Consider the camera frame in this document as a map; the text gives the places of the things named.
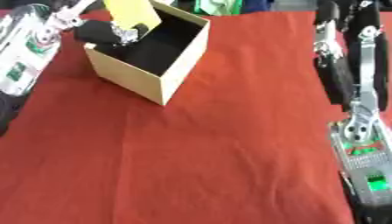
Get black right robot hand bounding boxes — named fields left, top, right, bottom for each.
left=311, top=0, right=391, bottom=113

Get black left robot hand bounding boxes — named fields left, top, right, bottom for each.
left=72, top=19, right=152, bottom=46

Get yellow rectangular block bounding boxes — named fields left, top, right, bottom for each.
left=102, top=0, right=165, bottom=31

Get tan cardboard box black inside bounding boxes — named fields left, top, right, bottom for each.
left=82, top=0, right=212, bottom=107

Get green object beyond table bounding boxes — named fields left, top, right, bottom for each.
left=192, top=0, right=242, bottom=17

